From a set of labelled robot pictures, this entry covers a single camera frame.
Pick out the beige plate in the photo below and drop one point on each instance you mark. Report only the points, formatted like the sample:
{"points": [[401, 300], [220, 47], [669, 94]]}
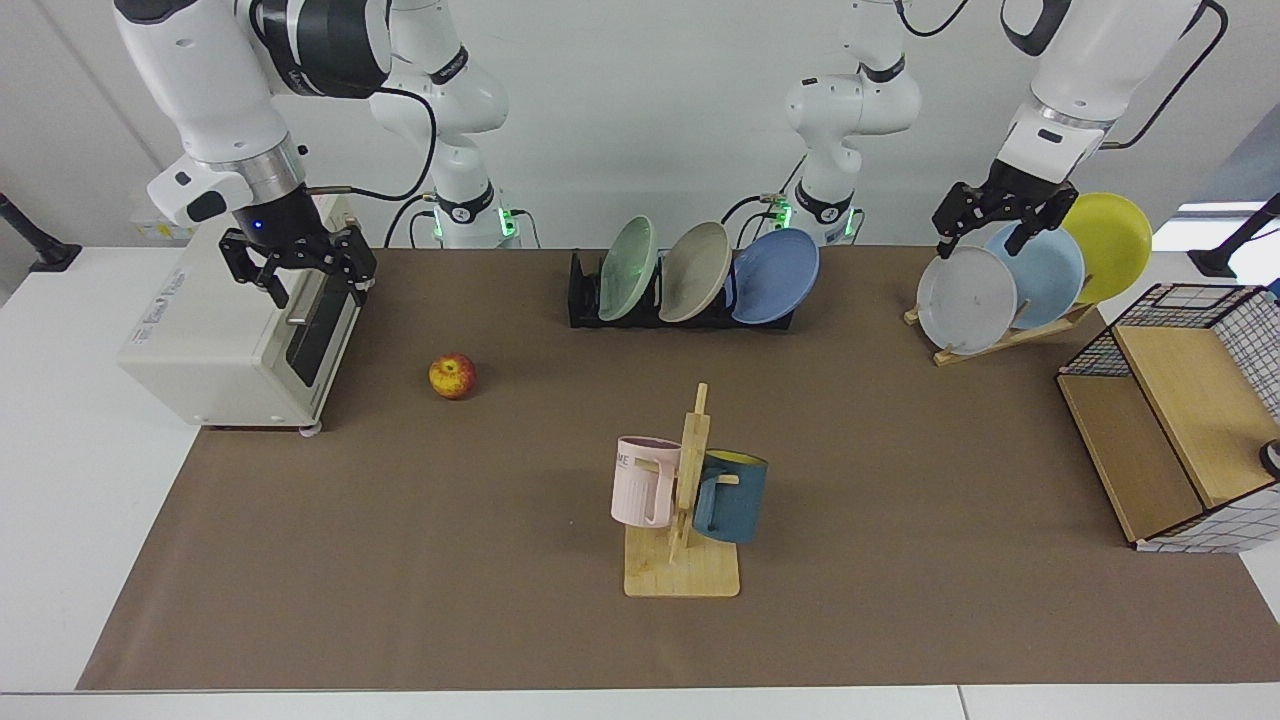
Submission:
{"points": [[695, 272]]}

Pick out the dark blue cup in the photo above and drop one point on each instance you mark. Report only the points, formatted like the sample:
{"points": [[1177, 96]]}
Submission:
{"points": [[735, 500]]}

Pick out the light blue plate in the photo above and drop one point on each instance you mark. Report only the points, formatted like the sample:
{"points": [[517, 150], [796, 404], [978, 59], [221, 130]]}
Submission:
{"points": [[1050, 280]]}

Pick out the wooden plate rack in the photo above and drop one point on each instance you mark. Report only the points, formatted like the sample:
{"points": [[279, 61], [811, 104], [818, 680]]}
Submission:
{"points": [[990, 345]]}

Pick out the pale green plate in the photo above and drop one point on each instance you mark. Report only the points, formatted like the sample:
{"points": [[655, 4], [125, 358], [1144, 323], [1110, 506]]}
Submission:
{"points": [[628, 270]]}

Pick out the grey plate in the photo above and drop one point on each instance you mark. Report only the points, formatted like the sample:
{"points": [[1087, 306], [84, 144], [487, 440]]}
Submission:
{"points": [[965, 302]]}

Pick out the wooden cup stand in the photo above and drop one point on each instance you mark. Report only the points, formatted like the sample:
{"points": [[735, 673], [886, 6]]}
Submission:
{"points": [[680, 575]]}

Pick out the red yellow apple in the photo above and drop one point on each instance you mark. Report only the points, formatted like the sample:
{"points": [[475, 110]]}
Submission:
{"points": [[452, 377]]}

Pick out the brown table cloth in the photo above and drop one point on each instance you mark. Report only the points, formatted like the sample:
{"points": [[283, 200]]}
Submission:
{"points": [[400, 560]]}

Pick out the yellow plate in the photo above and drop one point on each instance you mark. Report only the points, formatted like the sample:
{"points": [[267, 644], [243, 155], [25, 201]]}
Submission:
{"points": [[1115, 245]]}

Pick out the black dish rack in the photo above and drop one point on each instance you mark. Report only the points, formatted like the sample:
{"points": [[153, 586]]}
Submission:
{"points": [[583, 300]]}

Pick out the small dark round object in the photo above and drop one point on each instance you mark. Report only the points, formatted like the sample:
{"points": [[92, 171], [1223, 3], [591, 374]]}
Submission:
{"points": [[1272, 458]]}

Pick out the pink cup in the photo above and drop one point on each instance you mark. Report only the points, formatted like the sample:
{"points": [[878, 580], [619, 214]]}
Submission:
{"points": [[640, 485]]}

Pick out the black clamp stand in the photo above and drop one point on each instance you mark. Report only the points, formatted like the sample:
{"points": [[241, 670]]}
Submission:
{"points": [[1215, 262], [50, 255]]}

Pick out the pale toaster oven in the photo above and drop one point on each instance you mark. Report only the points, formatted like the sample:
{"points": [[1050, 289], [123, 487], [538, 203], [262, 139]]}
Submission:
{"points": [[200, 340]]}

